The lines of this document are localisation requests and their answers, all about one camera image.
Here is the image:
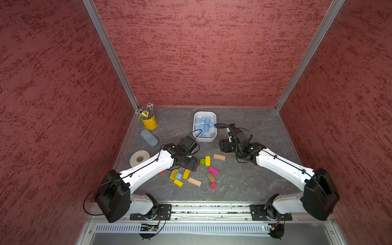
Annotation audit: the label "white plastic tub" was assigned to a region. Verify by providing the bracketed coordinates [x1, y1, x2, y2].
[192, 111, 217, 143]

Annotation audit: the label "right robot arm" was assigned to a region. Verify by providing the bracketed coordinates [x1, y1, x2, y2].
[219, 139, 340, 221]

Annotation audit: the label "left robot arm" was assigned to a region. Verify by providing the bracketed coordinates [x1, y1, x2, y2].
[95, 142, 200, 223]

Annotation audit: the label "yellow long block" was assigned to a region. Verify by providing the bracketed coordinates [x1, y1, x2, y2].
[182, 169, 191, 180]

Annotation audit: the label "tan block right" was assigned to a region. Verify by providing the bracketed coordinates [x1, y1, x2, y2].
[213, 154, 226, 161]

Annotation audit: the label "yellow upright block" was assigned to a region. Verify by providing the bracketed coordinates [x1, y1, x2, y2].
[205, 156, 211, 166]

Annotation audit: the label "tan long block bottom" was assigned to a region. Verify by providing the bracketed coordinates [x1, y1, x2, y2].
[188, 178, 202, 186]

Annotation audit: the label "magenta block centre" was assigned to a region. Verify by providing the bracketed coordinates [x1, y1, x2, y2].
[208, 166, 219, 176]

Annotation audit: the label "dark wood block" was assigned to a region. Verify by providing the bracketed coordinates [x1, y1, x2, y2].
[206, 173, 216, 183]

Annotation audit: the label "striped yellow block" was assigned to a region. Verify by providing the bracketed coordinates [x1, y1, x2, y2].
[169, 169, 179, 181]

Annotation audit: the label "yellow block bottom left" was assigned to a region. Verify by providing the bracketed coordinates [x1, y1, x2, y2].
[174, 179, 183, 187]

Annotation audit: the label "grey glasses case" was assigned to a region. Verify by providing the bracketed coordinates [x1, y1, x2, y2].
[140, 129, 159, 147]

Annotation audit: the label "tape roll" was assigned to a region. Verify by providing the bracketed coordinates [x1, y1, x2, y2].
[129, 150, 151, 167]

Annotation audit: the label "yellow pencil bucket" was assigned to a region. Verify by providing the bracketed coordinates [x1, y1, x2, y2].
[140, 111, 158, 131]

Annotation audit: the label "pencils in bucket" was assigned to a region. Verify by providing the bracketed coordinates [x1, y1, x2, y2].
[140, 103, 154, 120]

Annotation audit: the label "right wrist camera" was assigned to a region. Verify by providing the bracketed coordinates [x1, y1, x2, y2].
[228, 124, 246, 139]

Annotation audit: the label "aluminium front rail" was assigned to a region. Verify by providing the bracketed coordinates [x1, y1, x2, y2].
[89, 201, 335, 224]

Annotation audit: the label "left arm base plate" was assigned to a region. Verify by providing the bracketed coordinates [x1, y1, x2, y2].
[130, 204, 173, 221]

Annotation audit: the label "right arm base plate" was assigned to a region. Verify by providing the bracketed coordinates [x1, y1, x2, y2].
[249, 204, 293, 222]

